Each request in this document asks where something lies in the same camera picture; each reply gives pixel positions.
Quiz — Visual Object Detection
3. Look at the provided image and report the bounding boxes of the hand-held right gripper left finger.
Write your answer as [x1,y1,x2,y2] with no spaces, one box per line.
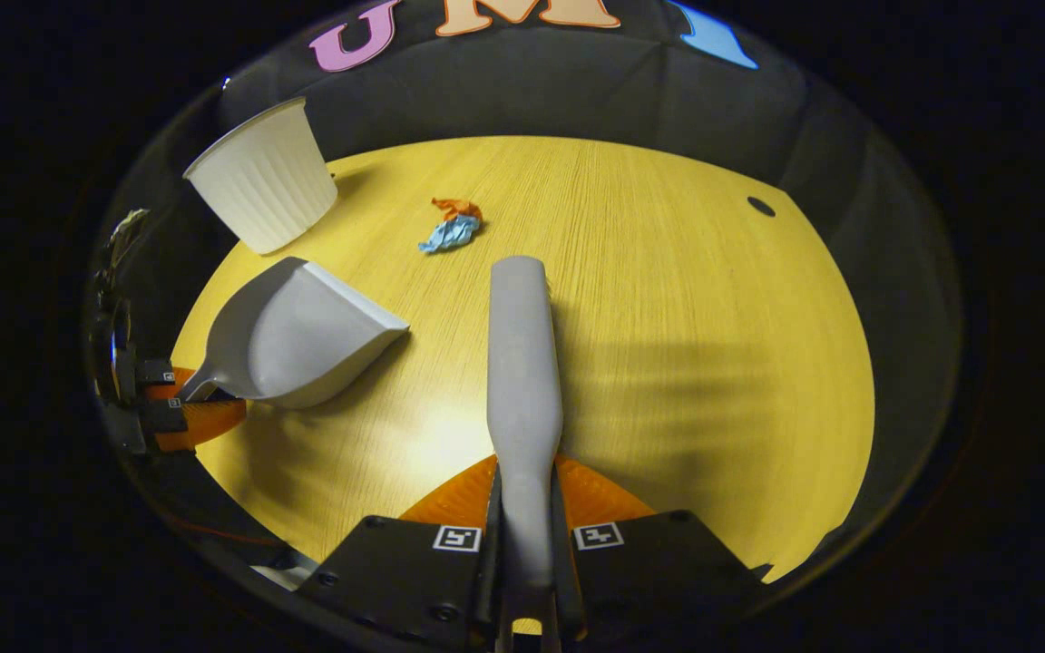
[296,453,498,649]

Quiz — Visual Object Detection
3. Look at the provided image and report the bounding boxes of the white ribbed garbage bin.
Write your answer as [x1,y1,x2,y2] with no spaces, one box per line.
[183,97,339,255]

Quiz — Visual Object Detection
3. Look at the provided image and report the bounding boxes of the blue wrapper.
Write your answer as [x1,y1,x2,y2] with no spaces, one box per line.
[418,214,483,255]

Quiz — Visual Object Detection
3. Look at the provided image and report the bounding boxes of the grey dustpan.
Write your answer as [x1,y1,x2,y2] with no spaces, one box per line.
[180,257,411,409]

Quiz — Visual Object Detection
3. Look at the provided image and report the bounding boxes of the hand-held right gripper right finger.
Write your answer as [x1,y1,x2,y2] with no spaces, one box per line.
[555,453,773,636]

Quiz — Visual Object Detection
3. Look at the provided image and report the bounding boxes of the black backdrop cloth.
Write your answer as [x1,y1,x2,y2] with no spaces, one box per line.
[87,0,963,581]

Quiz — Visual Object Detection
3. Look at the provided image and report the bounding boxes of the small grey broom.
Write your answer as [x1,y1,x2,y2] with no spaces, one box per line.
[486,256,565,636]

